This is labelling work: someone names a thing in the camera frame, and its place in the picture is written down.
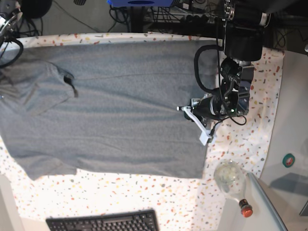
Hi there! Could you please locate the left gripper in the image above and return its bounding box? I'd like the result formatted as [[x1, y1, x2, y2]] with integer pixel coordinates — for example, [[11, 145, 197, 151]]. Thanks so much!
[[177, 93, 249, 145]]

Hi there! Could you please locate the grey t-shirt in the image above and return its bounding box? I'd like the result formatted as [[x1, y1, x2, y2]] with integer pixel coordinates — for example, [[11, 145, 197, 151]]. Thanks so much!
[[0, 40, 213, 180]]

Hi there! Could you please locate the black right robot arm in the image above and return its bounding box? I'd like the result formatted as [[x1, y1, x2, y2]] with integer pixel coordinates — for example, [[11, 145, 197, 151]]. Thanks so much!
[[0, 0, 24, 69]]

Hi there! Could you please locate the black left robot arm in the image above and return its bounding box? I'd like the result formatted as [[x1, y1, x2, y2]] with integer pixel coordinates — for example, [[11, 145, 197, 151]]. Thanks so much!
[[177, 0, 270, 145]]

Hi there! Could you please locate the clear bottle red cap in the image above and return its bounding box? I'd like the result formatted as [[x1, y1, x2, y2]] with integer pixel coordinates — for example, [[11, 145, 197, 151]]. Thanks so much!
[[214, 160, 253, 218]]

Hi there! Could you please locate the green tape roll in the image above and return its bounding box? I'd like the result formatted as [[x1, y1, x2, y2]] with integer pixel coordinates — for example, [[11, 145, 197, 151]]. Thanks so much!
[[282, 154, 295, 168]]

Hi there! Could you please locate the terrazzo pattern tablecloth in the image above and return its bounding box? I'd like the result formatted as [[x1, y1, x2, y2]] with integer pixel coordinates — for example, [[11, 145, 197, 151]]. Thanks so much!
[[0, 33, 284, 231]]

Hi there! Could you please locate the black keyboard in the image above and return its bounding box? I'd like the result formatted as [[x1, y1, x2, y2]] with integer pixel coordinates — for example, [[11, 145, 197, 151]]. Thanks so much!
[[46, 210, 159, 231]]

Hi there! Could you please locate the blue box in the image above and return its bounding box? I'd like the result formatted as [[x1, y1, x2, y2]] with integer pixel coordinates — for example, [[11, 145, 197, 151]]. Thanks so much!
[[107, 0, 180, 7]]

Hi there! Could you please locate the black round stand base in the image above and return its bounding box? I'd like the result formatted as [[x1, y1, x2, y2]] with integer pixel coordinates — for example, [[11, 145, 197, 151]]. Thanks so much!
[[21, 0, 52, 19]]

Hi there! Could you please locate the wire rack shelf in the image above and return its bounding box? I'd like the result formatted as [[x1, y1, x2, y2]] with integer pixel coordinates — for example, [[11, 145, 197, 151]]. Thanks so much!
[[144, 0, 222, 25]]

